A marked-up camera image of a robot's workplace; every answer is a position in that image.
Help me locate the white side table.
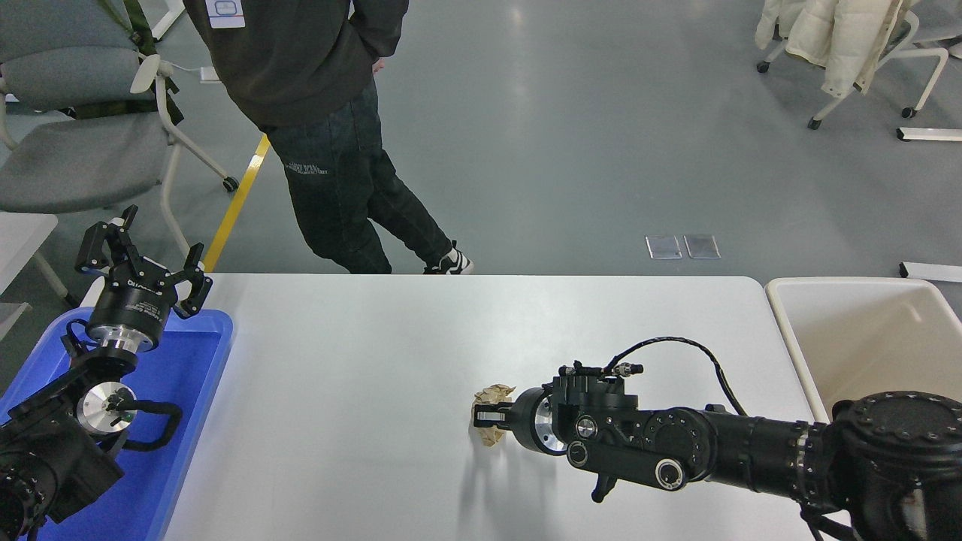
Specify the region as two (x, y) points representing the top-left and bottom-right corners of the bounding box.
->
(0, 213), (80, 340)

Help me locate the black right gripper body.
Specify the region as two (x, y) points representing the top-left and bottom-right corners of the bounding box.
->
(512, 386), (554, 455)

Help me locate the large pale plastic bin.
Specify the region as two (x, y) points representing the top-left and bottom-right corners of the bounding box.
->
(765, 277), (962, 423)

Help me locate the white frame chair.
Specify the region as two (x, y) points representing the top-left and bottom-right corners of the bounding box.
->
(757, 0), (952, 131)

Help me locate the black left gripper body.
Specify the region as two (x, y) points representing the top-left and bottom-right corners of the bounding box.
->
(85, 269), (179, 348)

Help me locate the white table leg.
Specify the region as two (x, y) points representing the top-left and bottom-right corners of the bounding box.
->
(153, 0), (188, 42)

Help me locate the blue plastic tray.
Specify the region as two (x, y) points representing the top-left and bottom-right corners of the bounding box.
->
(0, 307), (234, 541)

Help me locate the olive green strap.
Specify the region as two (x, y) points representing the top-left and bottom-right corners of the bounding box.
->
(71, 0), (186, 125)

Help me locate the person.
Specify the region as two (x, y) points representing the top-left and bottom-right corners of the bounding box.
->
(183, 0), (475, 276)

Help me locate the tan paper ball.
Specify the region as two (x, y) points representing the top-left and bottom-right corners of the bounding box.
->
(471, 384), (520, 449)

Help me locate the grey office chair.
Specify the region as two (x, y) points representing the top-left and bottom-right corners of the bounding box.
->
(0, 0), (241, 258)

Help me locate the grey seat white chair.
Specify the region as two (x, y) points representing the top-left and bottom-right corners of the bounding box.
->
(913, 0), (962, 60)

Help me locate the cream padded coat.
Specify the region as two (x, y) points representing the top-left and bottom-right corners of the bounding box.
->
(755, 0), (922, 99)

